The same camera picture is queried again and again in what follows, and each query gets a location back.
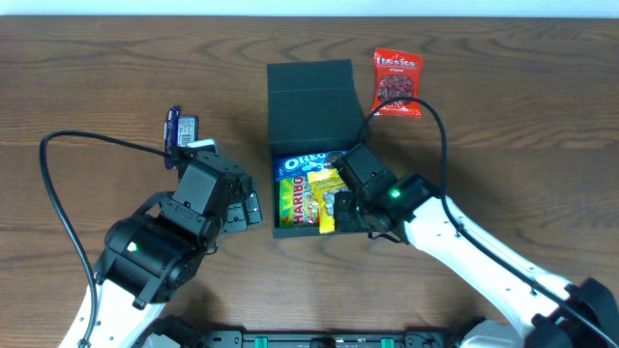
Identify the yellow seed snack bag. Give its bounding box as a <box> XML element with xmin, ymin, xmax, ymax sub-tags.
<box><xmin>308</xmin><ymin>169</ymin><xmax>348</xmax><ymax>234</ymax></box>

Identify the green Haribo worms bag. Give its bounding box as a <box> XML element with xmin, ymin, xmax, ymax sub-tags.
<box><xmin>279</xmin><ymin>176</ymin><xmax>319</xmax><ymax>228</ymax></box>

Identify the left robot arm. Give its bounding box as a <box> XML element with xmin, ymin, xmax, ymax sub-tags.
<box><xmin>61</xmin><ymin>151</ymin><xmax>262</xmax><ymax>347</ymax></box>

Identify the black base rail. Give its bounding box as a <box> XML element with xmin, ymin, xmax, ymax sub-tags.
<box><xmin>142</xmin><ymin>331</ymin><xmax>452</xmax><ymax>348</ymax></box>

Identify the small blue barcode box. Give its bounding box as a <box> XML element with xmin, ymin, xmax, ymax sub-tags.
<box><xmin>177</xmin><ymin>116</ymin><xmax>198</xmax><ymax>147</ymax></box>

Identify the black left cable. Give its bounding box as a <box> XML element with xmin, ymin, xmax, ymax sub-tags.
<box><xmin>39</xmin><ymin>130</ymin><xmax>170</xmax><ymax>348</ymax></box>

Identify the blue Oreo cookie pack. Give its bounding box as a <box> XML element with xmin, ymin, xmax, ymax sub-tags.
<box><xmin>274</xmin><ymin>150</ymin><xmax>346</xmax><ymax>182</ymax></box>

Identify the dark green open box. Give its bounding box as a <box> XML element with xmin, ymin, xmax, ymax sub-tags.
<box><xmin>267</xmin><ymin>60</ymin><xmax>365</xmax><ymax>239</ymax></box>

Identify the black right cable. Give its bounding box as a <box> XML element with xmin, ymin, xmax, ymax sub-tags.
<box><xmin>357</xmin><ymin>96</ymin><xmax>619</xmax><ymax>348</ymax></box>

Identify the dark blue snack wrapper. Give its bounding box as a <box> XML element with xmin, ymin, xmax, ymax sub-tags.
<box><xmin>163</xmin><ymin>105</ymin><xmax>180</xmax><ymax>170</ymax></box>

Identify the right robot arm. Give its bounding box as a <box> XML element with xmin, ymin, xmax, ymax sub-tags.
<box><xmin>334</xmin><ymin>144</ymin><xmax>618</xmax><ymax>347</ymax></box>

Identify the black cable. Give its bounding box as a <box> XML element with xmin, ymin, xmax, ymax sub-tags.
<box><xmin>39</xmin><ymin>130</ymin><xmax>170</xmax><ymax>348</ymax></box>
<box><xmin>357</xmin><ymin>96</ymin><xmax>619</xmax><ymax>348</ymax></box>

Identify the red snack bag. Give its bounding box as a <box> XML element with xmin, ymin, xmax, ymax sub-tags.
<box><xmin>371</xmin><ymin>47</ymin><xmax>424</xmax><ymax>118</ymax></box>

